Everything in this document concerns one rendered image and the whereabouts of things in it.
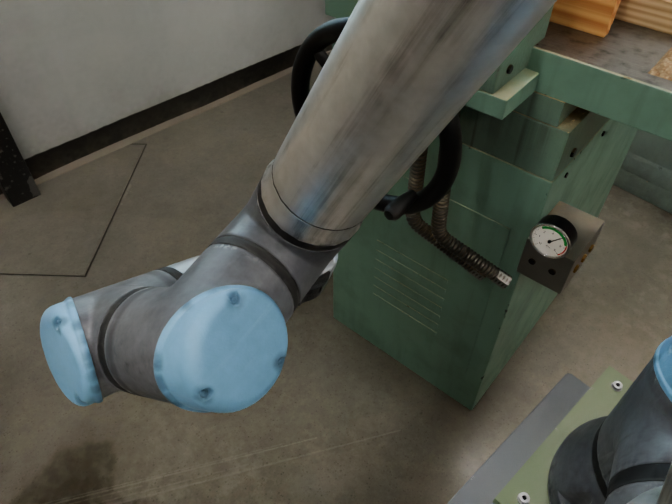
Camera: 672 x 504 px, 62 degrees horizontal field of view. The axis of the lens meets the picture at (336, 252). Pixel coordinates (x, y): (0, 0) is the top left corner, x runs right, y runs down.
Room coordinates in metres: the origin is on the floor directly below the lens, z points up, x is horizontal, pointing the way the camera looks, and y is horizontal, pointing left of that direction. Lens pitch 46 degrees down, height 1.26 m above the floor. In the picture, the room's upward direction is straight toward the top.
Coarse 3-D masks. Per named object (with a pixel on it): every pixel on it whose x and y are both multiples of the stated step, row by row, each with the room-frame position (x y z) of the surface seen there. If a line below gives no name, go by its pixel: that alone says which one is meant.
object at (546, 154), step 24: (480, 120) 0.75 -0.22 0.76; (504, 120) 0.73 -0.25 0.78; (528, 120) 0.71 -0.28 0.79; (576, 120) 0.70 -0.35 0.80; (600, 120) 0.78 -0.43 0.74; (480, 144) 0.75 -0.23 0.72; (504, 144) 0.72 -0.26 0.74; (528, 144) 0.70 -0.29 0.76; (552, 144) 0.68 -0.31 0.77; (576, 144) 0.71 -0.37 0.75; (528, 168) 0.69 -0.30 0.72; (552, 168) 0.67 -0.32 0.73
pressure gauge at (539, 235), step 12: (552, 216) 0.62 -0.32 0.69; (540, 228) 0.60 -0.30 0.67; (552, 228) 0.59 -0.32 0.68; (564, 228) 0.59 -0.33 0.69; (540, 240) 0.60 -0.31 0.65; (552, 240) 0.59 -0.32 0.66; (564, 240) 0.58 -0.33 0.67; (576, 240) 0.59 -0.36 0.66; (540, 252) 0.60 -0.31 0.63; (552, 252) 0.59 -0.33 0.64; (564, 252) 0.58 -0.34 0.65
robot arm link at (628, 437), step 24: (648, 384) 0.24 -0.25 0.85; (624, 408) 0.24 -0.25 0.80; (648, 408) 0.22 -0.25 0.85; (600, 432) 0.25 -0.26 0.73; (624, 432) 0.22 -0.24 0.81; (648, 432) 0.20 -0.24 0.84; (600, 456) 0.23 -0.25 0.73; (624, 456) 0.19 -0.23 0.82; (648, 456) 0.18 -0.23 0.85; (624, 480) 0.17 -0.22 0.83; (648, 480) 0.16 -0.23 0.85
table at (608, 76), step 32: (352, 0) 0.92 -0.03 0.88; (576, 32) 0.76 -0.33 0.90; (640, 32) 0.76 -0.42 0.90; (544, 64) 0.71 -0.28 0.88; (576, 64) 0.68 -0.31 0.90; (608, 64) 0.67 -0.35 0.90; (640, 64) 0.67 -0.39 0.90; (480, 96) 0.66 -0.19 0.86; (512, 96) 0.65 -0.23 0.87; (576, 96) 0.67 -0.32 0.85; (608, 96) 0.65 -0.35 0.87; (640, 96) 0.62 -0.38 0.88; (640, 128) 0.61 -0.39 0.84
